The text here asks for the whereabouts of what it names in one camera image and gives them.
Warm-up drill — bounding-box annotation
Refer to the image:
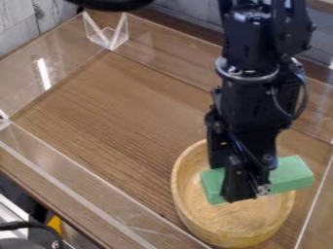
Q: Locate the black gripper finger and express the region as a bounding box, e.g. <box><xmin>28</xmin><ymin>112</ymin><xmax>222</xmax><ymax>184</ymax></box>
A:
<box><xmin>219</xmin><ymin>155</ymin><xmax>271</xmax><ymax>203</ymax></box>
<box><xmin>204</xmin><ymin>116</ymin><xmax>230</xmax><ymax>169</ymax></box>

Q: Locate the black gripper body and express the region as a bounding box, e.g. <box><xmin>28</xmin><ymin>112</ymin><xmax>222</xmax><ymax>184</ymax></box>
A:
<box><xmin>206</xmin><ymin>74</ymin><xmax>309</xmax><ymax>175</ymax></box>

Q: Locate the green rectangular block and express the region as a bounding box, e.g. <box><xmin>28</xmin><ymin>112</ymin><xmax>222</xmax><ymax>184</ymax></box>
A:
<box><xmin>199</xmin><ymin>156</ymin><xmax>314</xmax><ymax>205</ymax></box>

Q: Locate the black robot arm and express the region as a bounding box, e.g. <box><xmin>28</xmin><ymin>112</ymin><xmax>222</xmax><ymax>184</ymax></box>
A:
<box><xmin>204</xmin><ymin>0</ymin><xmax>315</xmax><ymax>202</ymax></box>

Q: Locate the brown wooden bowl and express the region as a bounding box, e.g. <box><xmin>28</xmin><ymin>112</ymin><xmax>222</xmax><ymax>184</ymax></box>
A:
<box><xmin>170</xmin><ymin>140</ymin><xmax>295</xmax><ymax>249</ymax></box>

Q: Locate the yellow warning sticker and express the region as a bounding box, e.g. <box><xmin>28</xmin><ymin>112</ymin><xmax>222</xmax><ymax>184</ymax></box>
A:
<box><xmin>47</xmin><ymin>215</ymin><xmax>64</xmax><ymax>234</ymax></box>

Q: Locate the clear acrylic enclosure wall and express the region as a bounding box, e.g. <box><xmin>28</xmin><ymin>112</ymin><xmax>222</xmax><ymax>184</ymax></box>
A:
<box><xmin>0</xmin><ymin>11</ymin><xmax>333</xmax><ymax>249</ymax></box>

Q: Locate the clear acrylic corner bracket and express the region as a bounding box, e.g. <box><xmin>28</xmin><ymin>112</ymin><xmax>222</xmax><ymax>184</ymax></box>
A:
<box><xmin>81</xmin><ymin>13</ymin><xmax>128</xmax><ymax>51</ymax></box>

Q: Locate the thick black hose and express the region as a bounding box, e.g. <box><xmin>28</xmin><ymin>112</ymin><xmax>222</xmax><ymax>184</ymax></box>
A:
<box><xmin>64</xmin><ymin>0</ymin><xmax>155</xmax><ymax>12</ymax></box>

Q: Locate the black cable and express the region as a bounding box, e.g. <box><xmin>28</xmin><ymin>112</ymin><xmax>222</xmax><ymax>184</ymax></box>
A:
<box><xmin>0</xmin><ymin>221</ymin><xmax>67</xmax><ymax>249</ymax></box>

